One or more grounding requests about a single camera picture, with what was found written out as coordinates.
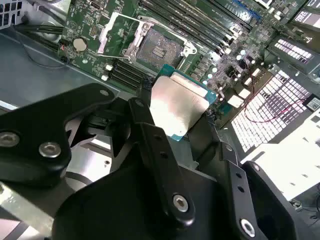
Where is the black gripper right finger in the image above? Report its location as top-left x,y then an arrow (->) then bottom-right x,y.
189,112 -> 299,240

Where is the silver CPU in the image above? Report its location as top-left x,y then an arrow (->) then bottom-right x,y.
149,63 -> 217,138

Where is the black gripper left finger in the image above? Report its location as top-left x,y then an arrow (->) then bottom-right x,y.
0,79 -> 196,227

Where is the metal socket cover frame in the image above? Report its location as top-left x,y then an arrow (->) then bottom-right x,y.
97,11 -> 151,62

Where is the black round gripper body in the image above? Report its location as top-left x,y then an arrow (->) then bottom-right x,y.
51,154 -> 242,240

